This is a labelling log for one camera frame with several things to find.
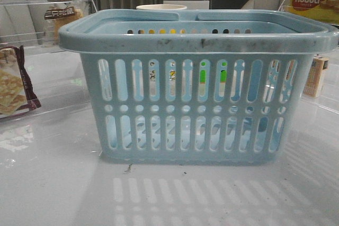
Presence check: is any beige paper cup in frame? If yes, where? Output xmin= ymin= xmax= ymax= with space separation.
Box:
xmin=136 ymin=4 xmax=187 ymax=11

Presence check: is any packaged bread brown label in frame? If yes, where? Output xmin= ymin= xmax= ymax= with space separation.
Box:
xmin=44 ymin=6 xmax=84 ymax=44

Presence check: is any small beige biscuit box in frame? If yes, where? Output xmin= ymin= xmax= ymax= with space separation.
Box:
xmin=303 ymin=56 xmax=329 ymax=98

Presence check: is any light blue plastic basket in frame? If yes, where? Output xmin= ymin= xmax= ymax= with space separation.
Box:
xmin=58 ymin=10 xmax=338 ymax=165

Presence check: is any green bottle behind basket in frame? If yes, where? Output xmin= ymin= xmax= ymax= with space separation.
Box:
xmin=199 ymin=61 xmax=227 ymax=83

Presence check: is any clear acrylic shelf left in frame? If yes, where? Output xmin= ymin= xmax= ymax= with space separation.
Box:
xmin=1 ymin=0 xmax=96 ymax=56

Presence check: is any brown cracker snack bag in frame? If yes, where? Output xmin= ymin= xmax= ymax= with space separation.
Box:
xmin=1 ymin=46 xmax=41 ymax=119

